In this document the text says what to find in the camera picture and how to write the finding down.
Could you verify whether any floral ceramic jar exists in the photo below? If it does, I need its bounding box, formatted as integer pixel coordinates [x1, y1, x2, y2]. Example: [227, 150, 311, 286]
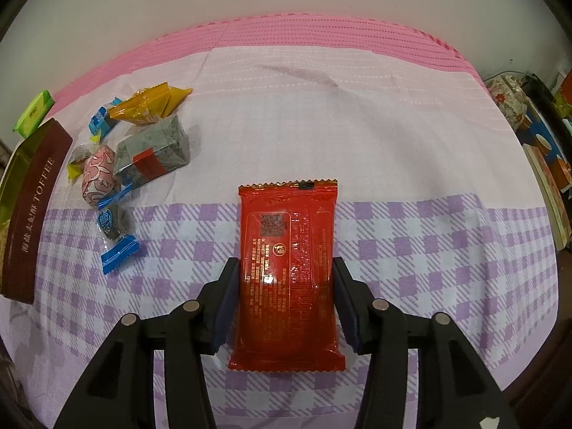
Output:
[485, 74, 527, 131]

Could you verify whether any yellow snack packet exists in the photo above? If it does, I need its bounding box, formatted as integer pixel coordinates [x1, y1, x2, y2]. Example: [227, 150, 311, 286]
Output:
[109, 82, 193, 126]

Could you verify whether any red snack packet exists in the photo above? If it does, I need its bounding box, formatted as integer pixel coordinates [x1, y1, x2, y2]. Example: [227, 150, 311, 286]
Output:
[229, 179, 345, 373]

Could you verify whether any pink patterned wrapped candy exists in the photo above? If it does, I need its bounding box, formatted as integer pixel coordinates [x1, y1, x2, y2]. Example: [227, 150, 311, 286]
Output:
[82, 144, 119, 206]

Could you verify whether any small yellow clear candy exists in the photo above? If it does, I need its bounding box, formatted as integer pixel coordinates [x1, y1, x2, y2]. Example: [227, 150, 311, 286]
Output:
[66, 142, 98, 182]

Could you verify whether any blue dark plum candy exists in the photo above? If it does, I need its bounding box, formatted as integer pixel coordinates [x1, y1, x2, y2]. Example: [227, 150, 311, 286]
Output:
[96, 184, 140, 275]

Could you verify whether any small blue white candy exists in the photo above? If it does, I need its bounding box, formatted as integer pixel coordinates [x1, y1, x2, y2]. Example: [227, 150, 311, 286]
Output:
[88, 97, 121, 143]

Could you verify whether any green tissue pack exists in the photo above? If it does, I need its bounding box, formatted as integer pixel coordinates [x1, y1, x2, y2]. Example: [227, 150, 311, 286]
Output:
[13, 90, 54, 138]

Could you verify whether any gold toffee tin box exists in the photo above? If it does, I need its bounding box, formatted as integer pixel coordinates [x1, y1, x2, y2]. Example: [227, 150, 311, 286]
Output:
[1, 118, 73, 304]

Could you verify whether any grey black snack packet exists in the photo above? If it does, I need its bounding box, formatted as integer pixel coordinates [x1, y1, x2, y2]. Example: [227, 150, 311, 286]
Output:
[113, 114, 191, 188]

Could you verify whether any pink purple checked tablecloth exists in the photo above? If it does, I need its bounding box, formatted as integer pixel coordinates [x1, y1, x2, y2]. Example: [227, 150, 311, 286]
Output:
[1, 15, 558, 426]

